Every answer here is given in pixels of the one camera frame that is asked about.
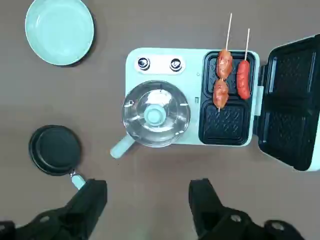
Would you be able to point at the black silver control knob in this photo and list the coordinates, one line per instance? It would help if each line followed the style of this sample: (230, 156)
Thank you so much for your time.
(143, 62)
(175, 63)

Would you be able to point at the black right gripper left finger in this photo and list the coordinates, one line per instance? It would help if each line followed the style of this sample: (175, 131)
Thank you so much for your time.
(85, 200)

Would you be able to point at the red sausage skewer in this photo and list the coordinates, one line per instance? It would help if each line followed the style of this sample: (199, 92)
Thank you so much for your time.
(243, 80)

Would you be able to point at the two-piece orange sausage skewer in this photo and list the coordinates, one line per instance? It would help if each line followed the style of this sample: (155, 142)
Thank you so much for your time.
(223, 67)

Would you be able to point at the mint green multifunctional cooking machine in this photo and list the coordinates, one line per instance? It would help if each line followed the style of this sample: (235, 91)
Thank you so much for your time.
(195, 75)

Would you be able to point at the mint green round plate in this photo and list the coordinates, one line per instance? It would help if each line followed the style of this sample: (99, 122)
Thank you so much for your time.
(60, 32)

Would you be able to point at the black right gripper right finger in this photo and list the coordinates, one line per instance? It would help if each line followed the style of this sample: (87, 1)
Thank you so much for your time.
(207, 207)

